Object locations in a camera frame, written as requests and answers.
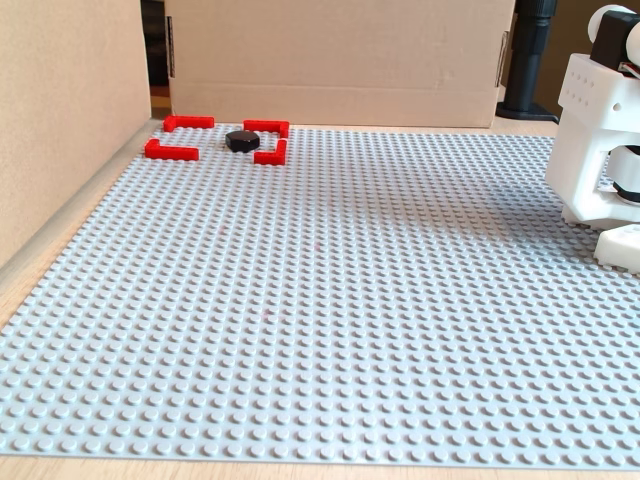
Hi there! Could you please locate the black hexagonal Lego piece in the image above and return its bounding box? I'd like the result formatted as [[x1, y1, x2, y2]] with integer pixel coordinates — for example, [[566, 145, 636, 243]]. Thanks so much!
[[224, 129, 261, 154]]

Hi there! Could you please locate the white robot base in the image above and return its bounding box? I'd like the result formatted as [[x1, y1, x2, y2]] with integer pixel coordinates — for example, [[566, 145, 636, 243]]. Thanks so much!
[[594, 223, 640, 275]]

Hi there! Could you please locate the grey Lego baseplate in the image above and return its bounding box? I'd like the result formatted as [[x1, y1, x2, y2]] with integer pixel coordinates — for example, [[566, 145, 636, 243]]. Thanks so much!
[[0, 124, 640, 464]]

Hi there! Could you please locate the red L-shaped Lego corner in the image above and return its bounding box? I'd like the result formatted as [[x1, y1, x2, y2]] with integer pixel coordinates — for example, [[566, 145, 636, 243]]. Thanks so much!
[[242, 119, 291, 140], [253, 139, 289, 167], [144, 138, 201, 163], [163, 115, 216, 133]]

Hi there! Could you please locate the large cardboard box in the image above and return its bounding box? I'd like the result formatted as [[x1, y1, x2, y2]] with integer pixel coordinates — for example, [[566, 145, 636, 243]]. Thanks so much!
[[164, 0, 519, 129]]

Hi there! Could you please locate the plain cardboard panel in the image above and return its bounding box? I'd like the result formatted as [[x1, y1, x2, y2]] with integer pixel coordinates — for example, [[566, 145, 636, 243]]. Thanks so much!
[[0, 0, 154, 271]]

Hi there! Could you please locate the black stand pole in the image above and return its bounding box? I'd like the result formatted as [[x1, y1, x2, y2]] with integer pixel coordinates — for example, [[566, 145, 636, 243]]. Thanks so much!
[[494, 0, 561, 124]]

